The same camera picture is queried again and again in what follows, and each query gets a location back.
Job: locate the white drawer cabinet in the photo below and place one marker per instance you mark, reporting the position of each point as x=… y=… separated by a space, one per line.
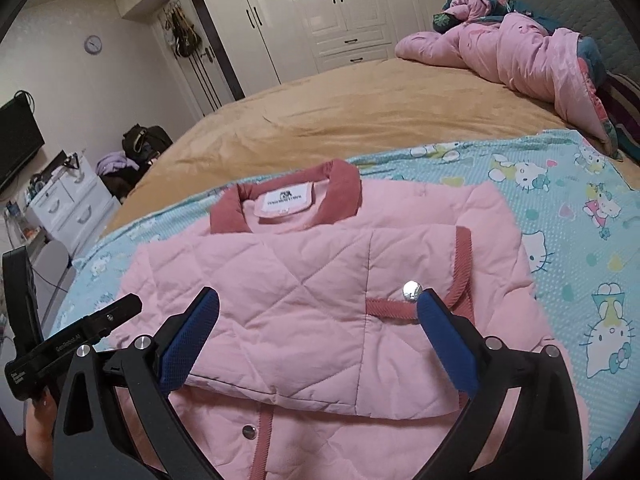
x=75 y=205

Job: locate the tan bed blanket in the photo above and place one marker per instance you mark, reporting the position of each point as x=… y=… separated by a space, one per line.
x=325 y=110

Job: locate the dark hanging bags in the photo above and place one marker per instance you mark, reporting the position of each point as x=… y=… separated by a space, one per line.
x=182 y=35

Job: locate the lilac clothing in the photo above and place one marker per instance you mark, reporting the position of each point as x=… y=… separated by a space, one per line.
x=115 y=164

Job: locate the white wardrobe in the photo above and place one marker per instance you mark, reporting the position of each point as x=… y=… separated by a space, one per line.
x=300 y=10

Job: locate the black television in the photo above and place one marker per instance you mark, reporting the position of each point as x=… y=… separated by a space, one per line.
x=17 y=145

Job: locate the blue cartoon cat bedsheet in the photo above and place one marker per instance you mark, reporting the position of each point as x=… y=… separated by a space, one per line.
x=575 y=240

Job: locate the pink floral quilt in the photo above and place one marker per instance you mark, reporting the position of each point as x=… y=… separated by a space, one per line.
x=525 y=55

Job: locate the grey rounded chair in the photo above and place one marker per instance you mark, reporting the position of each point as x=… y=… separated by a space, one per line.
x=55 y=270

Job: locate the purple striped pillow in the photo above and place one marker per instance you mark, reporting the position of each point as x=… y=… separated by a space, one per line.
x=625 y=110

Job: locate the round wall clock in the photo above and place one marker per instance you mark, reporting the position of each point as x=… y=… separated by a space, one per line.
x=93 y=44

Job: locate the person's left hand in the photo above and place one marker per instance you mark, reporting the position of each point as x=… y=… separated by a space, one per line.
x=42 y=425

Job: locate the room door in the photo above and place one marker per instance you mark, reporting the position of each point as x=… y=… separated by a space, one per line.
x=200 y=75

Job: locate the grey quilted headboard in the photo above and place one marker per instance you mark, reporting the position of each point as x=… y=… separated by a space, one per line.
x=600 y=15

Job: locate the black backpack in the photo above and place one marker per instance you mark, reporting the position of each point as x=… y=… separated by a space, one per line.
x=145 y=142

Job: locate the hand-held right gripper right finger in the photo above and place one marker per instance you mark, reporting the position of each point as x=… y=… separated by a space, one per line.
x=447 y=340

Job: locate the pink quilted jacket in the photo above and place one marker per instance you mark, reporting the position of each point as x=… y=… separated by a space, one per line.
x=300 y=285

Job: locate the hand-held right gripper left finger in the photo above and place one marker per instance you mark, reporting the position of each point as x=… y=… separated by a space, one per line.
x=192 y=340

